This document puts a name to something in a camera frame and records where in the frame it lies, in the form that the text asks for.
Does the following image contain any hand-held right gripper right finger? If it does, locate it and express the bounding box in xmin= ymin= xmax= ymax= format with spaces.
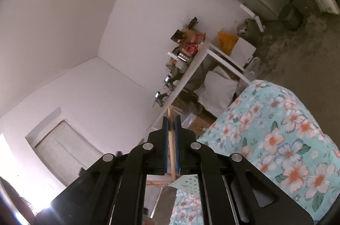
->
xmin=174 ymin=115 xmax=314 ymax=225

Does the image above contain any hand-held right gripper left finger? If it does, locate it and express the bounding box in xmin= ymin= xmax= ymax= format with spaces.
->
xmin=34 ymin=116 xmax=170 ymax=225

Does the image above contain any wooden chopstick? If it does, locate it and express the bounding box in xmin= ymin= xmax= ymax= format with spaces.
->
xmin=147 ymin=178 xmax=173 ymax=187
xmin=168 ymin=105 xmax=179 ymax=181

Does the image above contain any mint green utensil holder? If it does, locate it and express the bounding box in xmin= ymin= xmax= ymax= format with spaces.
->
xmin=170 ymin=174 xmax=200 ymax=194

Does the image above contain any brown cardboard box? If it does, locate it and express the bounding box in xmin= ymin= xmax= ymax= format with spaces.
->
xmin=183 ymin=105 xmax=217 ymax=139

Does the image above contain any black device with lit screen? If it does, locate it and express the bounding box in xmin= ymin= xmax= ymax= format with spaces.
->
xmin=152 ymin=91 xmax=170 ymax=107
xmin=163 ymin=75 xmax=181 ymax=91

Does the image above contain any white plastic sack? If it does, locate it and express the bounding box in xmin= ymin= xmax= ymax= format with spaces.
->
xmin=195 ymin=70 xmax=239 ymax=114

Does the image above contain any white table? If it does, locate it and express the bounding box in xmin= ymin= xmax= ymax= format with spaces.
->
xmin=146 ymin=42 xmax=253 ymax=132

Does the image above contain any floral blanket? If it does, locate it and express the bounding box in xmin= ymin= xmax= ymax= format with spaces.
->
xmin=170 ymin=79 xmax=340 ymax=225

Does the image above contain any cluster of bottles and boxes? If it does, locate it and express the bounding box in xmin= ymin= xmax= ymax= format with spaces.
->
xmin=166 ymin=17 xmax=208 ymax=77

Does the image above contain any white door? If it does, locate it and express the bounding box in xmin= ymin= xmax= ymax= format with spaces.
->
xmin=25 ymin=119 xmax=104 ymax=188

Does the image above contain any small white bag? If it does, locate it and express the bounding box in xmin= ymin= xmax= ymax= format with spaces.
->
xmin=243 ymin=56 xmax=261 ymax=75

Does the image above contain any white box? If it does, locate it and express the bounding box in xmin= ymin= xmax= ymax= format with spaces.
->
xmin=228 ymin=37 xmax=257 ymax=69

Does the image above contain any orange plastic bag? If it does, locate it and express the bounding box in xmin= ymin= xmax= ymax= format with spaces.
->
xmin=217 ymin=31 xmax=239 ymax=56

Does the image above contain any person's dark hair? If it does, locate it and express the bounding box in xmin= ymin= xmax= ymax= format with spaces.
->
xmin=0 ymin=177 xmax=38 ymax=225

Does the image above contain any dark cylindrical bucket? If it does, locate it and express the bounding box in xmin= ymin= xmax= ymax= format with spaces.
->
xmin=280 ymin=5 xmax=303 ymax=30

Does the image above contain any white metal frame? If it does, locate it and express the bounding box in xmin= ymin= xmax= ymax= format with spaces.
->
xmin=240 ymin=3 xmax=266 ymax=32

